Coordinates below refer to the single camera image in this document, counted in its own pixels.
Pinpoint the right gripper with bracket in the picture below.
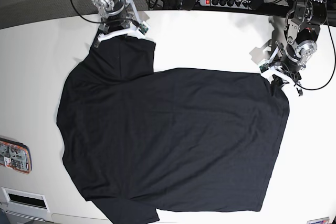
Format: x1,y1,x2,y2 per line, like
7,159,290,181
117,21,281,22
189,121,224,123
93,0,151,48

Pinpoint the white table cable slot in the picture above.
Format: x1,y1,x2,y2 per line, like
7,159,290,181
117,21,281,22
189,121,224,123
1,187,50,212

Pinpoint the orange clear parts box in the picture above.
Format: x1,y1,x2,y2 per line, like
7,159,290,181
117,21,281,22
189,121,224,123
0,137,32,174

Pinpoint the black T-shirt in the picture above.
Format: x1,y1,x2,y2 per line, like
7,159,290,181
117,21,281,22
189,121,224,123
57,37,290,223

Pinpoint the white power strip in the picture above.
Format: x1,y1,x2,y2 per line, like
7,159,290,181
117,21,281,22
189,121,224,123
199,0,251,10

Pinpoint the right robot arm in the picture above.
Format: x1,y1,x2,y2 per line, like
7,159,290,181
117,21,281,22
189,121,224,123
90,0,150,48

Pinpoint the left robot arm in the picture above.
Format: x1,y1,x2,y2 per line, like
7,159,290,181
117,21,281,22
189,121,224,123
258,0,330,95

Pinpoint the sticker at table edge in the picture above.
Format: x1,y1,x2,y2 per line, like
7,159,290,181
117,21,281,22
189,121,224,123
307,217,330,224

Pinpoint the left gripper with bracket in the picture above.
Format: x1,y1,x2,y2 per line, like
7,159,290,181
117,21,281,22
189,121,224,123
258,41,303,96

